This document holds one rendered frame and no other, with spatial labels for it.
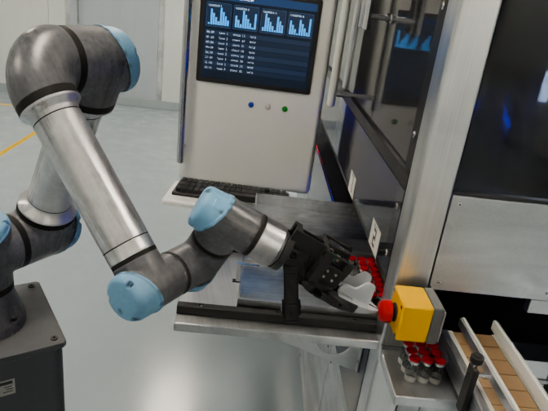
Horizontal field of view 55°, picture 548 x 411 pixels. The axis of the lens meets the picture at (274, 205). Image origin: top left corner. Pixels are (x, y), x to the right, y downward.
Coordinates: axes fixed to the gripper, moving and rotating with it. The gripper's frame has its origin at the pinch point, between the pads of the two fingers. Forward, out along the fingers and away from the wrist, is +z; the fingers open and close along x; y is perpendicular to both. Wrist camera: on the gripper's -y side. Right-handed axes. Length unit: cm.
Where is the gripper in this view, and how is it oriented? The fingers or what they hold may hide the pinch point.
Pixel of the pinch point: (369, 310)
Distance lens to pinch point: 96.2
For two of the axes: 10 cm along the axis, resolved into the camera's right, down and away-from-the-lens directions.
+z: 8.5, 4.8, 2.1
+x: -0.1, -3.8, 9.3
